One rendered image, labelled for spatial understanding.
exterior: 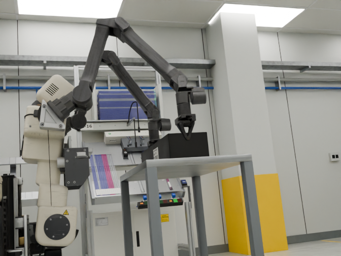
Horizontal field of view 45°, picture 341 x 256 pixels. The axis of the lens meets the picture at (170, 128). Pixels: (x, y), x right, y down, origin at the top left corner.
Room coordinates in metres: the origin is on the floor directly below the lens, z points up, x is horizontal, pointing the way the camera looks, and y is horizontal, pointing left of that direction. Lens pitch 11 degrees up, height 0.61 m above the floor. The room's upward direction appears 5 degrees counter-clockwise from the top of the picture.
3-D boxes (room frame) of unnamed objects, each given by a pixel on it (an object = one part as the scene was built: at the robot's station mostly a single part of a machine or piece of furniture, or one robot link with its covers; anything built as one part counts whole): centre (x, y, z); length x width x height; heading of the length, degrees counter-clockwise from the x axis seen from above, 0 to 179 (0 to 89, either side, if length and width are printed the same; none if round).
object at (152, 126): (2.26, 0.09, 1.06); 0.07 x 0.06 x 0.07; 114
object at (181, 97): (1.71, -0.07, 1.06); 0.07 x 0.06 x 0.07; 99
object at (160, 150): (1.98, 0.01, 0.86); 0.57 x 0.17 x 0.11; 16
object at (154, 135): (2.25, 0.09, 1.00); 0.10 x 0.07 x 0.07; 16
